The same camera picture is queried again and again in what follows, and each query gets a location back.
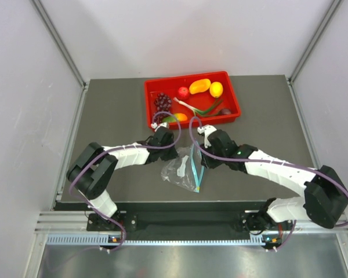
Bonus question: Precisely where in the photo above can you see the clear zip top bag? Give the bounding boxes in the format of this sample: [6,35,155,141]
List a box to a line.
[161,144,205,193]

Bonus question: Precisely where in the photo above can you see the yellow fake lemon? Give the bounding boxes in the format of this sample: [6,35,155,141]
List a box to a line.
[209,82,223,98]

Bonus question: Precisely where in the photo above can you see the yellow fake corn cob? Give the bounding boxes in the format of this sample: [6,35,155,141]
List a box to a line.
[189,79,211,95]

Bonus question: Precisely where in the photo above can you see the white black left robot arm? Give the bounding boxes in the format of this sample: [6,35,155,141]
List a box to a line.
[66,126,178,230]

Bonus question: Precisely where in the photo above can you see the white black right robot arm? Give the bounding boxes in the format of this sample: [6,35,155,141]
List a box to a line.
[197,125,348,230]

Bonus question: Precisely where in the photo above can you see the yellow green fake mango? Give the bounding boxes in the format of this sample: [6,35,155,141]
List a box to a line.
[162,113,188,123]

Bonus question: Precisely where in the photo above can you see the green fake scallion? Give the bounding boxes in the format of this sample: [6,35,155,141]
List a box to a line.
[173,97,223,117]

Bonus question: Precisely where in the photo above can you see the dark red fake grapes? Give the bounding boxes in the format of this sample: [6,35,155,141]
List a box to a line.
[154,93,172,123]

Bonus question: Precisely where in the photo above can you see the red fake strawberry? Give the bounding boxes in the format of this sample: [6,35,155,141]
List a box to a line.
[177,87,190,100]

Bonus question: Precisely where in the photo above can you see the red plastic tray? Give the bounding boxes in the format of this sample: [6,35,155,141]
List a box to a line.
[144,71,241,129]

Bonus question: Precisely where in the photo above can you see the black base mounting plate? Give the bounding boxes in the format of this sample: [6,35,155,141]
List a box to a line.
[87,210,277,233]

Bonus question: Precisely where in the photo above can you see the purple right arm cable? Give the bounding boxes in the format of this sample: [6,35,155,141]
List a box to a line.
[188,116,348,253]

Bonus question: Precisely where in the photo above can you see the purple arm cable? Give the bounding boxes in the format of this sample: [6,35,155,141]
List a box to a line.
[68,111,182,253]
[188,116,348,253]

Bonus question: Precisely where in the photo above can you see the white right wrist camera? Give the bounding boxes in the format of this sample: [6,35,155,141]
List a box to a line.
[197,125,217,148]

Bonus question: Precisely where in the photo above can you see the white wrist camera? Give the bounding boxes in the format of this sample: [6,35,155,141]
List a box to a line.
[151,122,169,132]
[197,125,217,148]

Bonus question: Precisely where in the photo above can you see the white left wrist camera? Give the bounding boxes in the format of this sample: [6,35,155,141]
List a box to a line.
[151,122,169,132]

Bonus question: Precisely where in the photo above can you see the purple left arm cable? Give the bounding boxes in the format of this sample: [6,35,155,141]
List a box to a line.
[68,111,182,253]

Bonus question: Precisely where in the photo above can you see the grey slotted cable duct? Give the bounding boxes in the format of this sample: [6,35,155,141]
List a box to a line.
[46,234,279,247]

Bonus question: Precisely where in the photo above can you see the left aluminium frame post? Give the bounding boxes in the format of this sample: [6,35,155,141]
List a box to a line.
[30,0,87,89]

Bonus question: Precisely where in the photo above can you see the aluminium frame post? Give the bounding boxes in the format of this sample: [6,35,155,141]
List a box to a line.
[287,0,343,86]
[30,0,87,89]

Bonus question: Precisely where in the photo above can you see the right aluminium frame post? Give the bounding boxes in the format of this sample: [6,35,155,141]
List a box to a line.
[287,0,343,86]

